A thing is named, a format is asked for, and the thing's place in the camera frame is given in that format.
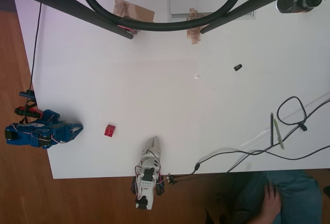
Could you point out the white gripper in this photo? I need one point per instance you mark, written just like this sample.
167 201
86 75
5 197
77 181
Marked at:
152 149

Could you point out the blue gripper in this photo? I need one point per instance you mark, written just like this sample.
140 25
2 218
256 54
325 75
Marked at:
69 130

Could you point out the red toy brick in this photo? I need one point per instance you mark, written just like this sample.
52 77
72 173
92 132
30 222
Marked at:
109 130

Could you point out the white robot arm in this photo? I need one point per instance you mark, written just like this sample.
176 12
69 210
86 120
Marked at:
146 185

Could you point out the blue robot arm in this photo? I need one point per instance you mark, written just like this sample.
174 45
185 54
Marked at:
25 136

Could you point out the person's hand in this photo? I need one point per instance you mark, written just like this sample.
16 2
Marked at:
272 200

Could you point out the black clamp red knob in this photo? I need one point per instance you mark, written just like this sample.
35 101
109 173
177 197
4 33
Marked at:
160 186

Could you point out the dark blue clamp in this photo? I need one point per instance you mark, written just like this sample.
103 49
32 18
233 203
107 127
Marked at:
27 94

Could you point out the tiny white scrap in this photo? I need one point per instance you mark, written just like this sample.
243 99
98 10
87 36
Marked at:
197 76

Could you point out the clear plastic ruler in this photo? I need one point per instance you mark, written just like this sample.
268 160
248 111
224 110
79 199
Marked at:
260 137

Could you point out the small black cap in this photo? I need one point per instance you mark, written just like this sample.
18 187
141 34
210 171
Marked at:
238 67

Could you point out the black pen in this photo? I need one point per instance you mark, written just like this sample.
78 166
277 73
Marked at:
272 131

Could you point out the narrow brown tape strip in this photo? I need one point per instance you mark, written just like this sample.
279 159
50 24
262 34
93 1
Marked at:
194 31

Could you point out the green pencil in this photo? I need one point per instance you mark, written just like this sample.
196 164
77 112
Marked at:
279 133

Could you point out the wide brown tape patch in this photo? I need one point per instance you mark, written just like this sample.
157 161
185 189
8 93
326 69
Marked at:
140 13

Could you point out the blue jeans leg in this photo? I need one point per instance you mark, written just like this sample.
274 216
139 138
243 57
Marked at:
299 198

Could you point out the black cylindrical device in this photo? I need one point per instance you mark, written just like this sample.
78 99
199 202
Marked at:
296 2

